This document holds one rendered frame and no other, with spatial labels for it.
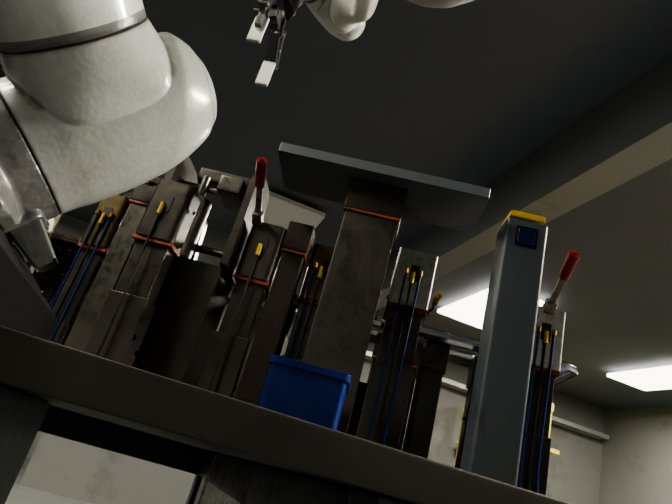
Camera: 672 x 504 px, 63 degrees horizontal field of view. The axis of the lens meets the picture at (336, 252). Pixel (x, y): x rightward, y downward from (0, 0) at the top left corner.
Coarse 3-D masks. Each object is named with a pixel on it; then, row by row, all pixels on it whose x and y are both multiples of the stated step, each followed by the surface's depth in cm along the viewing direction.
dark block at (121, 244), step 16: (144, 192) 109; (128, 208) 108; (144, 208) 108; (128, 224) 106; (128, 240) 105; (112, 256) 104; (128, 256) 104; (112, 272) 102; (96, 288) 101; (112, 288) 101; (96, 304) 100; (80, 320) 99; (96, 320) 99; (80, 336) 98
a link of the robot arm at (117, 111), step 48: (96, 48) 54; (144, 48) 57; (0, 96) 55; (48, 96) 54; (96, 96) 55; (144, 96) 58; (192, 96) 62; (48, 144) 55; (96, 144) 57; (144, 144) 60; (192, 144) 65; (96, 192) 60
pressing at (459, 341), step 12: (60, 240) 125; (72, 240) 121; (228, 300) 134; (372, 336) 131; (420, 336) 120; (432, 336) 118; (444, 336) 113; (456, 336) 113; (420, 348) 129; (468, 348) 119; (456, 360) 129; (468, 360) 128; (564, 372) 117; (576, 372) 112
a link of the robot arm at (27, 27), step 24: (0, 0) 50; (24, 0) 50; (48, 0) 50; (72, 0) 51; (96, 0) 52; (120, 0) 54; (0, 24) 52; (24, 24) 51; (48, 24) 51; (72, 24) 52; (96, 24) 53; (120, 24) 55; (0, 48) 54; (24, 48) 52; (48, 48) 52
